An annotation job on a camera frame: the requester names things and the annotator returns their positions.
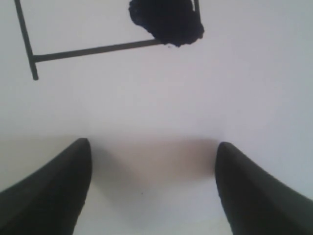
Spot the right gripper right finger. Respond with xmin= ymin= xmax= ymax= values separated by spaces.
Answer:
xmin=215 ymin=142 xmax=313 ymax=235

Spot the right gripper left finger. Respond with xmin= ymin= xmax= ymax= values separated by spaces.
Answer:
xmin=0 ymin=138 xmax=92 ymax=235

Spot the white paper sheet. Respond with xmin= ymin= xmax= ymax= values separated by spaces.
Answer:
xmin=0 ymin=0 xmax=313 ymax=235

